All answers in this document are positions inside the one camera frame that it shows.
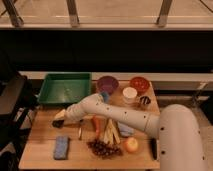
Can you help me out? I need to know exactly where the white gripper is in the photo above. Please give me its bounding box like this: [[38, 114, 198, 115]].
[[54, 104, 84, 123]]

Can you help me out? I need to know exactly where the black eraser block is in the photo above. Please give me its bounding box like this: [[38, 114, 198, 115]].
[[52, 120, 65, 128]]

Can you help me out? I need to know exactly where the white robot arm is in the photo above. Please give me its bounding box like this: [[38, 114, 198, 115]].
[[54, 92, 208, 171]]

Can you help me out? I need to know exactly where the purple bowl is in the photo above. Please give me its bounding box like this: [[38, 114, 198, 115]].
[[96, 76, 119, 95]]

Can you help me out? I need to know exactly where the red bowl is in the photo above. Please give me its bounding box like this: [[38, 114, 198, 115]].
[[130, 77, 150, 94]]

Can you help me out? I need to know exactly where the metal fork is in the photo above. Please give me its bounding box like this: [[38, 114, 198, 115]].
[[78, 119, 84, 140]]

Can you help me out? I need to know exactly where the blue sponge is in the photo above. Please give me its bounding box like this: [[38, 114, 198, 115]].
[[53, 136, 69, 160]]

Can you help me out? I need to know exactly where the green plastic tray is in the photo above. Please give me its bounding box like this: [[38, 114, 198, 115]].
[[38, 73, 91, 105]]

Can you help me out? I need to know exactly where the orange carrot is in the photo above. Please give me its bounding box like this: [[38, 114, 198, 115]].
[[92, 116, 100, 139]]

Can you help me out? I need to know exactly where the black side stand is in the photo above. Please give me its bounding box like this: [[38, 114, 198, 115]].
[[0, 75, 38, 171]]

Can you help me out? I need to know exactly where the blue cup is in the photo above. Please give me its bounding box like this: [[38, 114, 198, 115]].
[[101, 92, 110, 103]]

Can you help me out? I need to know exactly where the yellow banana bunch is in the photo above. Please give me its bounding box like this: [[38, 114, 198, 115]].
[[103, 119, 121, 145]]

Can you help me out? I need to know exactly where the dark grape bunch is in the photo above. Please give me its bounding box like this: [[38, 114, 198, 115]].
[[87, 139, 123, 159]]

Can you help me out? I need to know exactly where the blue folded cloth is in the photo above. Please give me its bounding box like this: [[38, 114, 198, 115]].
[[118, 123, 134, 137]]

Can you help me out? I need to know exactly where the white cup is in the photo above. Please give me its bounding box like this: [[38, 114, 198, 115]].
[[122, 87, 137, 104]]

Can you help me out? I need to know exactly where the yellow red apple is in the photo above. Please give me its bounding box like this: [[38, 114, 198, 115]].
[[124, 137, 139, 153]]

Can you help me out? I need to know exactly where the small metal cup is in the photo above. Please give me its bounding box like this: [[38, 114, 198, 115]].
[[139, 96, 151, 107]]

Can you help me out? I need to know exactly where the black handled knife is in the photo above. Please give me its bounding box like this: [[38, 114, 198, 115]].
[[150, 139, 157, 160]]

